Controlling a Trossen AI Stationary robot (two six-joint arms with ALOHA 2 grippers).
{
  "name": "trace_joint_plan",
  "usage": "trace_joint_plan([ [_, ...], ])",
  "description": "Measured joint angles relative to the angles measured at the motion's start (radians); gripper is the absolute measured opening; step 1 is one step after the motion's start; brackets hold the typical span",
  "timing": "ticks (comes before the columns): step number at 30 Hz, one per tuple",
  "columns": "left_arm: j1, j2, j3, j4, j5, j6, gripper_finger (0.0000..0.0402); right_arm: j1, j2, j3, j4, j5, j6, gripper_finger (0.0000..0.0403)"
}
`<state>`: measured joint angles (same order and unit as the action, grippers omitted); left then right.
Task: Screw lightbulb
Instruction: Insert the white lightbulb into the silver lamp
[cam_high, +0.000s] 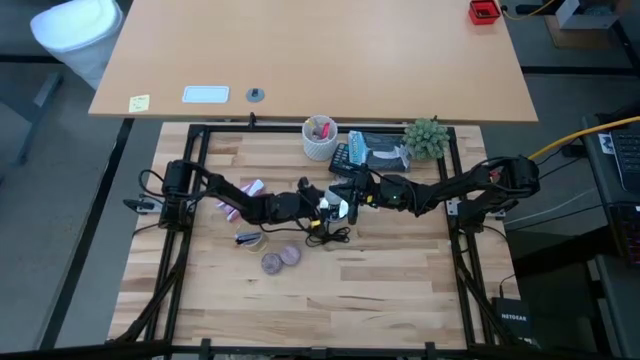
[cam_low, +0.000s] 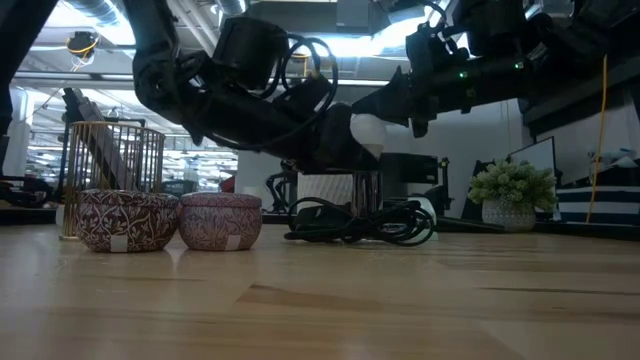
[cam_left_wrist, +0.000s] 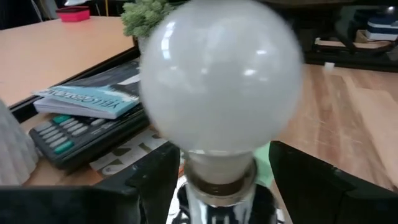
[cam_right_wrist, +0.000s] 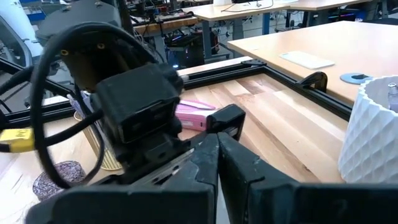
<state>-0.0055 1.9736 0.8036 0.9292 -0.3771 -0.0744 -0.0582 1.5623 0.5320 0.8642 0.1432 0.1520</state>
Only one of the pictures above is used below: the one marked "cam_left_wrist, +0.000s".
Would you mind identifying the red plastic box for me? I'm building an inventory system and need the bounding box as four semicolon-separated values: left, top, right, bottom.
55;6;91;23

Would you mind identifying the beige wooden desk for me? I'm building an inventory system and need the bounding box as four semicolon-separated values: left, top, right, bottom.
0;16;136;108

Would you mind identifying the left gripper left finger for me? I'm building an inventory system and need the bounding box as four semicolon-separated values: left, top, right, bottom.
0;141;181;224

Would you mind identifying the white textured pen cup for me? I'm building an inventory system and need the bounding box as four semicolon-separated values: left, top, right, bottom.
0;99;40;186

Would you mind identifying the patterned grey white coaster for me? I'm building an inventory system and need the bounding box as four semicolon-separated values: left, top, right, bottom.
89;127;169;177

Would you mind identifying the white frosted light bulb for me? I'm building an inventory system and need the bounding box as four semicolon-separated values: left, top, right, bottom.
139;0;305;185

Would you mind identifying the Yellowstone paperback book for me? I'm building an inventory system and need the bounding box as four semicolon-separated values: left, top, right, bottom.
32;57;141;120

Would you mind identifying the potted green succulent plant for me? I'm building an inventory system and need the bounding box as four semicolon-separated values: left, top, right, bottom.
120;0;175;54

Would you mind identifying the navy white striped box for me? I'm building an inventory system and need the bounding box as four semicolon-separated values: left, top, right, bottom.
365;15;398;42

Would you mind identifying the mint green stapler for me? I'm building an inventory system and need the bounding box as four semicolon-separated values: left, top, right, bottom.
253;142;275;188

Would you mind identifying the black desk calculator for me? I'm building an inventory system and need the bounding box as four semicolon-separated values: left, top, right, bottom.
28;104;150;170

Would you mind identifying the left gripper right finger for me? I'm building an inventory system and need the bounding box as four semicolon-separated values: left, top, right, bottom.
269;140;398;224

